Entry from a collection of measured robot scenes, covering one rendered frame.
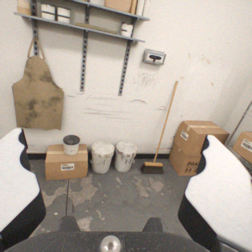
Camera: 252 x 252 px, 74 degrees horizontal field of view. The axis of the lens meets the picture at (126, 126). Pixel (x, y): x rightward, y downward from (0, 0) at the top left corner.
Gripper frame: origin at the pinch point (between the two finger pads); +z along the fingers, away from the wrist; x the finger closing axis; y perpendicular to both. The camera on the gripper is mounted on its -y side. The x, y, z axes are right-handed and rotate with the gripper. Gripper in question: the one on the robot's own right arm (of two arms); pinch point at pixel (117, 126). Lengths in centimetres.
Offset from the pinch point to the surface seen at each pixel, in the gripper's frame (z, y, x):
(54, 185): 135, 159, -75
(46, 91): 174, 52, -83
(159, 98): 211, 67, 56
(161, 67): 209, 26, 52
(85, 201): 118, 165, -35
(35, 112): 173, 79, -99
